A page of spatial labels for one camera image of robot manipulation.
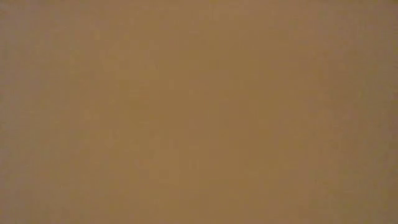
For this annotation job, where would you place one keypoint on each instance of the brown cardboard cover sheet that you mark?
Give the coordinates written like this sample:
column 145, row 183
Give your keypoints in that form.
column 199, row 112

